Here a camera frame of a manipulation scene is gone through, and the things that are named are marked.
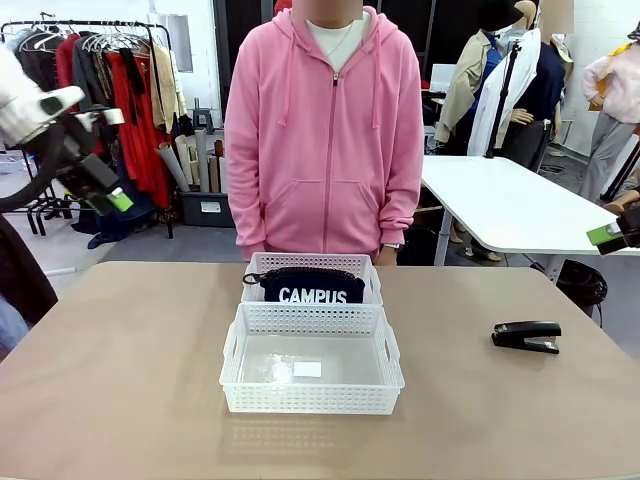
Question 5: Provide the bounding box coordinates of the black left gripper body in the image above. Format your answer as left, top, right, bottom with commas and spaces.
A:
54, 118, 122, 202

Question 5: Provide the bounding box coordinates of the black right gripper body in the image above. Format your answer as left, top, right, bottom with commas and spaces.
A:
617, 203, 640, 250

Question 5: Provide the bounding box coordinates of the navy campus pencil case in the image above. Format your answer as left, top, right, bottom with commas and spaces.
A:
242, 265, 367, 305

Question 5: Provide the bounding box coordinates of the person's left forearm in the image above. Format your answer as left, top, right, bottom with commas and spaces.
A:
374, 139, 427, 247

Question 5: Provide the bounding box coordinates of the person's right forearm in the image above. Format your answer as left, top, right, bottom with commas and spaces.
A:
224, 134, 269, 262

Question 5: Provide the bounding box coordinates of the black slanted stand leg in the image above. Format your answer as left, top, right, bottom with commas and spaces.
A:
598, 142, 640, 202

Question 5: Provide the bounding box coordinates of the grey paper roll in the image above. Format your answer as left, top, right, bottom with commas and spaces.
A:
156, 141, 192, 194

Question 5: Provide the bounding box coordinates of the red dress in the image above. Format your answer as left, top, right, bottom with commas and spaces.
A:
105, 48, 177, 210

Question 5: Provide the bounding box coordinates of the beige paper roll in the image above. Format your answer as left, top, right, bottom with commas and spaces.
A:
173, 133, 200, 187

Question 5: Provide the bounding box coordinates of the grey storage bin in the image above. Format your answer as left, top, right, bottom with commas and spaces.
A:
177, 188, 237, 229

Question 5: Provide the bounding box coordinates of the black hanging scarf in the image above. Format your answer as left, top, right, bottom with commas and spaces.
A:
117, 46, 147, 129

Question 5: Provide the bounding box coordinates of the grey cardboard tube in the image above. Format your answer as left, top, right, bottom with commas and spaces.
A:
193, 127, 211, 194

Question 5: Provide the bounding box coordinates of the dark grey hanging garment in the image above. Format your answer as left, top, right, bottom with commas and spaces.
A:
71, 33, 110, 111

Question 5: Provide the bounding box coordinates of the white background table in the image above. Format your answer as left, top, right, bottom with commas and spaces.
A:
420, 153, 640, 257

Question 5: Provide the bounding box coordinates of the brown cardboard tube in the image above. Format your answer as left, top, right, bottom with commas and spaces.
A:
208, 141, 227, 194

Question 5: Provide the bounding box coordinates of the red fuzzy garment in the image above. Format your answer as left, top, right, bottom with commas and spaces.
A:
53, 32, 84, 115

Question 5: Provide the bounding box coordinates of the beige hanging garment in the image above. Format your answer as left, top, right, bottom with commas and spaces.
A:
148, 40, 190, 135

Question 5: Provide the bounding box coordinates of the black step stool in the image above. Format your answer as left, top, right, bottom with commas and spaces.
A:
191, 96, 217, 132

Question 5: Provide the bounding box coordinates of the black stapler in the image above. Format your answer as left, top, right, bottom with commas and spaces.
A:
490, 320, 563, 356

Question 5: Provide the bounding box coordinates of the mannequin in pink sweater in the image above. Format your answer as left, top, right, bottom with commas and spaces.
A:
579, 42, 640, 204

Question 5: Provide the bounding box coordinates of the black clothes rack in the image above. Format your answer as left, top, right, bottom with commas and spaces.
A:
0, 18, 176, 240

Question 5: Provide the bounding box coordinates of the mannequin in navy top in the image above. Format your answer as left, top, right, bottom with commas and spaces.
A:
499, 0, 576, 174

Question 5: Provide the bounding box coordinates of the white table leg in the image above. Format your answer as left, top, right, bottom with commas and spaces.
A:
432, 208, 453, 267

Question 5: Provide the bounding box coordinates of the white hanging coat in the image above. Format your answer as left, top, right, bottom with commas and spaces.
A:
467, 27, 544, 159

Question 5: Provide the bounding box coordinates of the black tripod pole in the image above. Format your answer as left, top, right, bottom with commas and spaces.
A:
483, 40, 524, 160

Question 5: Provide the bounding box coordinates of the white plastic basket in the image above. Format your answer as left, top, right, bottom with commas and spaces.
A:
218, 301, 406, 416
241, 251, 385, 307

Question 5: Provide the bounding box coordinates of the mannequin in beige coat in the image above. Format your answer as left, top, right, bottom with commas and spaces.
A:
432, 27, 507, 156

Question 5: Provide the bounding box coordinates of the person in pink hoodie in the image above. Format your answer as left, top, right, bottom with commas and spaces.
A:
223, 0, 427, 267

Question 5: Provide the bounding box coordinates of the black hat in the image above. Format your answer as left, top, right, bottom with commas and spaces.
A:
477, 0, 525, 27

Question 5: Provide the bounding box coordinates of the black coiled cable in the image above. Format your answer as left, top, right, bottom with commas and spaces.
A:
555, 258, 609, 306

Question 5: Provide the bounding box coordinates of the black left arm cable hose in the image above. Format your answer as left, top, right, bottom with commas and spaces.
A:
0, 122, 69, 213

